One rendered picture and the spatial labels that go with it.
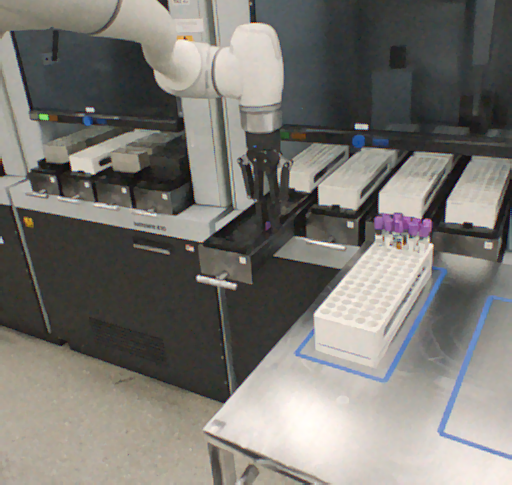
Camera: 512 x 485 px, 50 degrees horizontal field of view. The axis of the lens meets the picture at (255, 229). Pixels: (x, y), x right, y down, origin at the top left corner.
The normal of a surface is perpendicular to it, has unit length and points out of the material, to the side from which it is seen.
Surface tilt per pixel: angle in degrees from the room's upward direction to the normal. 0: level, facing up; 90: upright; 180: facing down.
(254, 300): 90
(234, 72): 87
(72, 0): 122
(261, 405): 0
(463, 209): 90
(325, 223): 90
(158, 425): 0
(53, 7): 134
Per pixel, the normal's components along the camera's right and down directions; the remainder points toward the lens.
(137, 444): -0.07, -0.90
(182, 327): -0.48, 0.41
